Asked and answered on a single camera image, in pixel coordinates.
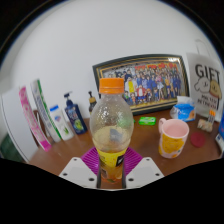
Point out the green and white long box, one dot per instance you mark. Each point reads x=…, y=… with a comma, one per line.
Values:
x=45, y=110

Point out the pink mug with yellow print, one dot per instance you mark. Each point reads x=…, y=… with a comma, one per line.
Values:
x=173, y=141

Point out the flat round red coaster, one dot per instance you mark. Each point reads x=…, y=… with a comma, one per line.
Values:
x=198, y=139

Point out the framed cartoon group picture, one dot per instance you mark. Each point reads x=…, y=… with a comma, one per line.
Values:
x=150, y=83

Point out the white bottle with blue cap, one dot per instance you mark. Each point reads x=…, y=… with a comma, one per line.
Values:
x=61, y=123

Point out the amber pump bottle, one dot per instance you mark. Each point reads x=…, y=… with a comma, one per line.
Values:
x=92, y=105

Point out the orange-capped clear drink bottle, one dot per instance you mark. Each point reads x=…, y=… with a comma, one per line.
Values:
x=111, y=133

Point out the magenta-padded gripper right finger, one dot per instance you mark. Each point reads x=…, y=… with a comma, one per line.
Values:
x=145, y=170

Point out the pink and white long box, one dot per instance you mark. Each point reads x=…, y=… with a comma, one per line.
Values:
x=33, y=120

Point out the blue tissue packet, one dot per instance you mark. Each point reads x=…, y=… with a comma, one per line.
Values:
x=183, y=110

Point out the blue mouthwash bottle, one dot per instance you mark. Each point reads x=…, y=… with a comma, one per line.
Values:
x=222, y=125

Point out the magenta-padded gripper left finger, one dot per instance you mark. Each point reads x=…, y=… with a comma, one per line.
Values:
x=77, y=171

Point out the dark blue pump bottle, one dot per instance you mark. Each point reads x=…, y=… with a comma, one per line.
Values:
x=76, y=118

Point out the small green packet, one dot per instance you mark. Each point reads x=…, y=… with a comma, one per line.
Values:
x=147, y=120

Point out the white tote bag with dogs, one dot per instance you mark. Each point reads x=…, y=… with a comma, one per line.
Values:
x=206, y=86

